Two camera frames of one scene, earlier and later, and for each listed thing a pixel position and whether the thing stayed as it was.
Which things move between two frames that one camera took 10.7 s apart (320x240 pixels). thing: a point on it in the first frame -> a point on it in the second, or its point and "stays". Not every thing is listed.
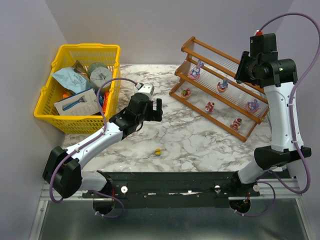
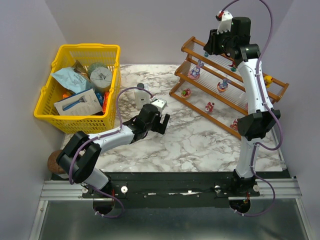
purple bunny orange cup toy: (221, 87) stays
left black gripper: (152, 114) -> (159, 123)
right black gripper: (242, 69) -> (211, 41)
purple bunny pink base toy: (195, 73) stays
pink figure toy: (209, 107) stays
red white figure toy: (236, 123) stays
